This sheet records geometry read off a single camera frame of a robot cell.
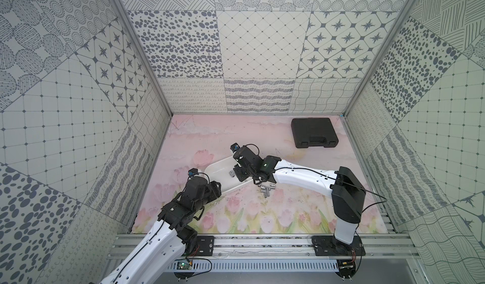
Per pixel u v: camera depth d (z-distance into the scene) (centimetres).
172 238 51
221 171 94
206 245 74
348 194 45
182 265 72
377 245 77
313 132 108
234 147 73
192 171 72
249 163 62
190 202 58
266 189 89
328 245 76
